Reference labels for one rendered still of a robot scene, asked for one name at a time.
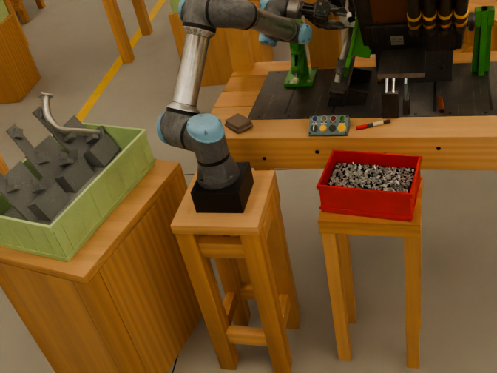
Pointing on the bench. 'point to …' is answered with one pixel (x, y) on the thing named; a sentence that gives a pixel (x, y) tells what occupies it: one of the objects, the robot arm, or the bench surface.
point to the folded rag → (238, 123)
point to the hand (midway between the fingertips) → (349, 21)
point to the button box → (329, 126)
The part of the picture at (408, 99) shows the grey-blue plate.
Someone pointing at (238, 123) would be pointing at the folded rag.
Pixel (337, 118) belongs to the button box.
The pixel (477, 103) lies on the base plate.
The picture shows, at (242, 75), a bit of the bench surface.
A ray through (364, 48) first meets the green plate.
